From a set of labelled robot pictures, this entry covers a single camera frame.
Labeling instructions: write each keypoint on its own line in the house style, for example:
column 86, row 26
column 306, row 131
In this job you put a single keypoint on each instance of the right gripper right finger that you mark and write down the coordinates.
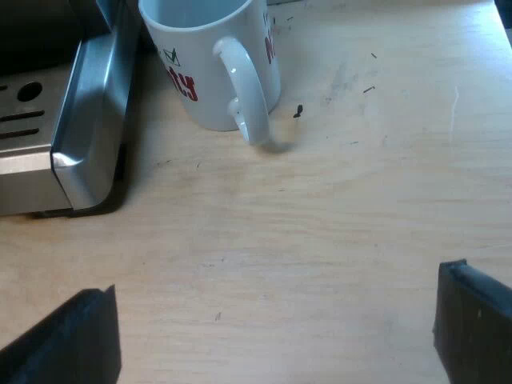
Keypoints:
column 476, row 328

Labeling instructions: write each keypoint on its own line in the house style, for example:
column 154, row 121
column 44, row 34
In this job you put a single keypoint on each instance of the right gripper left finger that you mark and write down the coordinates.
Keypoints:
column 68, row 340

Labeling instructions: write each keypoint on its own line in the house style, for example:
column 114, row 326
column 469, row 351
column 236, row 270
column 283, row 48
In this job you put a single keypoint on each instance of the steel espresso machine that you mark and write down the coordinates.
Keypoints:
column 80, row 120

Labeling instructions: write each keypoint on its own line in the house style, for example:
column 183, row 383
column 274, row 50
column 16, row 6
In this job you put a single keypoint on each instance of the white mug with red and black print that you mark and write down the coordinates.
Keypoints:
column 208, row 80

